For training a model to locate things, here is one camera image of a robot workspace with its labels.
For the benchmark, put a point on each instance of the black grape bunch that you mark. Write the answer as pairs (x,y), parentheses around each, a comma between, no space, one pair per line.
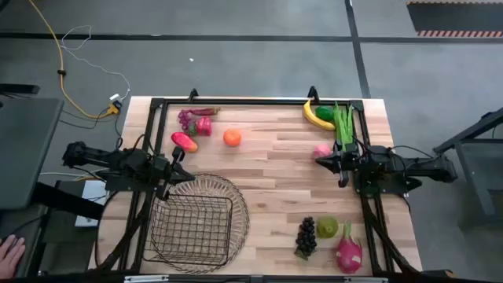
(306,237)

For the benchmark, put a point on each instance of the purple grape bunch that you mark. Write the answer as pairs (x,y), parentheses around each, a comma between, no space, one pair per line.
(184,118)

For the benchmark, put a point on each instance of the green bean bunch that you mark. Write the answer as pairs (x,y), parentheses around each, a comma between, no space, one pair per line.
(344,126)

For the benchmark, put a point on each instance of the hazard striped floor mat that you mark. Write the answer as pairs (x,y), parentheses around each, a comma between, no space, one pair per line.
(456,17)

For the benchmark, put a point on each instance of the grey desk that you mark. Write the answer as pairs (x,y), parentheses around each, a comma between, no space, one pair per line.
(27,153)

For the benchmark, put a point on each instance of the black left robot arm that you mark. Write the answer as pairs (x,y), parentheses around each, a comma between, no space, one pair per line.
(98,157)

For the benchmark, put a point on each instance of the red bell pepper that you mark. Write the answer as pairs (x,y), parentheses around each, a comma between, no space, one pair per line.
(204,126)

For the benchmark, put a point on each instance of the orange fruit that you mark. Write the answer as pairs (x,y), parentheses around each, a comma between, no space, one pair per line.
(232,138)

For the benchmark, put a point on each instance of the black desk frame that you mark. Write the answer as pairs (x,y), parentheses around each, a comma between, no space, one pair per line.
(471,157)

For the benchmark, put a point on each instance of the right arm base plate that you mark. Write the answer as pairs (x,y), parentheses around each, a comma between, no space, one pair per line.
(393,188)

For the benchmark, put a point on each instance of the person's hand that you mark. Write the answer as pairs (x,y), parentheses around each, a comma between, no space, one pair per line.
(11,255)

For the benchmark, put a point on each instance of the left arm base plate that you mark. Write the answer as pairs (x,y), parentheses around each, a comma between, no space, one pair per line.
(129,187)

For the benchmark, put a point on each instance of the black metal table frame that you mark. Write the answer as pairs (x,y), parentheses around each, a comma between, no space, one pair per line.
(255,101)

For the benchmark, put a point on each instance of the white power adapter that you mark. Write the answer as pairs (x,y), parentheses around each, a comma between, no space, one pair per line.
(115,97)

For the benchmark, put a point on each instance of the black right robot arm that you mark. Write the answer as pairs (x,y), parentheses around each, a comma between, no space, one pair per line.
(424,165)

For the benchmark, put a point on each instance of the red orange mango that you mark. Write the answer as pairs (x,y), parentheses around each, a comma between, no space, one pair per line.
(184,142)

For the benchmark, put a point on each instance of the pink dragon fruit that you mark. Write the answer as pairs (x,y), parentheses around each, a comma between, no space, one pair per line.
(349,253)

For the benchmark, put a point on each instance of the black flat bar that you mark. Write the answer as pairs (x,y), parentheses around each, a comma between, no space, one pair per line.
(19,89)

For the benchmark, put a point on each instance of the yellow banana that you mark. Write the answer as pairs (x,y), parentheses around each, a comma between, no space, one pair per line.
(314,120)

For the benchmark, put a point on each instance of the yellow plug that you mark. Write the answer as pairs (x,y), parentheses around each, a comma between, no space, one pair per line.
(114,109)

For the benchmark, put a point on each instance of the red chili pepper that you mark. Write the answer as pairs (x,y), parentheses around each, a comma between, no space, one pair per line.
(204,111)

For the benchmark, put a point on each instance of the round woven placemat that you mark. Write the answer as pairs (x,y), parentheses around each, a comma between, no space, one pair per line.
(237,204)

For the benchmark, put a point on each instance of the pink peach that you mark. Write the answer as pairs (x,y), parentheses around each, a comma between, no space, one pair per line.
(321,150)

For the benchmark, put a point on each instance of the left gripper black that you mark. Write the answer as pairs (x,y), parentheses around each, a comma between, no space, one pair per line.
(163,171)

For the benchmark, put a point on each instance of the black slanted bar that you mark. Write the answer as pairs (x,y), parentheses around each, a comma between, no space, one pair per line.
(67,200)

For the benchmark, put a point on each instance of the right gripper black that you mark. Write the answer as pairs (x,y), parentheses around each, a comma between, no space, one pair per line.
(347,163)

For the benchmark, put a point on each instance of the white box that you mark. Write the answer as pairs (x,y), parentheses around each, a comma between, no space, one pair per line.
(93,192)

